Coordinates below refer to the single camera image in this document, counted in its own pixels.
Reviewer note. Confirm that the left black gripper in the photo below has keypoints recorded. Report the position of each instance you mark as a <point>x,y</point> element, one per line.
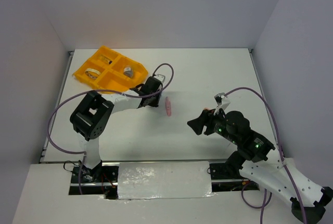
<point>156,103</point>

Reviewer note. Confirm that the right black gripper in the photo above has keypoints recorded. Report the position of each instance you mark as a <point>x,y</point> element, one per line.
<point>205,118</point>

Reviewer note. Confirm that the pink highlighter pen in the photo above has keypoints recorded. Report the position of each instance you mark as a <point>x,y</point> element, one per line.
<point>168,107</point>

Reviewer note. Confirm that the jar of paper clips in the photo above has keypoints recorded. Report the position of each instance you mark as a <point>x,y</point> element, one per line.
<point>128,71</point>

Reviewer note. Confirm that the clear tape roll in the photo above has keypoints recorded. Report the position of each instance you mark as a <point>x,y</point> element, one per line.
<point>92,73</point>

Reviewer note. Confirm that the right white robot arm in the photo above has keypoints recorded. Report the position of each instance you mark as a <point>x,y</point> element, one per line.
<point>258,159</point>

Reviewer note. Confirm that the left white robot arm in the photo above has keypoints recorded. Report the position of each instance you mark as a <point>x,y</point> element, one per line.
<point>92,114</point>

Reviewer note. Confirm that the yellow compartment tray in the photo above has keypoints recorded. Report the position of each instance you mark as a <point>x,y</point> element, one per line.
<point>112,77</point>

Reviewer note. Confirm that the silver foil covered plate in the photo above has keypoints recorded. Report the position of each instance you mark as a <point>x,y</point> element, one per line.
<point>164,180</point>

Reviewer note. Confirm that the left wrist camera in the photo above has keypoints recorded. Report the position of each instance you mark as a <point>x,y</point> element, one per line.
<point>160,77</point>

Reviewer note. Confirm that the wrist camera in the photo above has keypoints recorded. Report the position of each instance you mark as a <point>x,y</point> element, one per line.
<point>222,103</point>
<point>160,77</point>

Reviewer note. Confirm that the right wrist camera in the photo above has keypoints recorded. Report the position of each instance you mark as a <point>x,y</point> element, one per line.
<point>222,103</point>

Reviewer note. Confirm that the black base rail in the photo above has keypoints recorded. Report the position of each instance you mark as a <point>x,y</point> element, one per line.
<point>107,185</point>

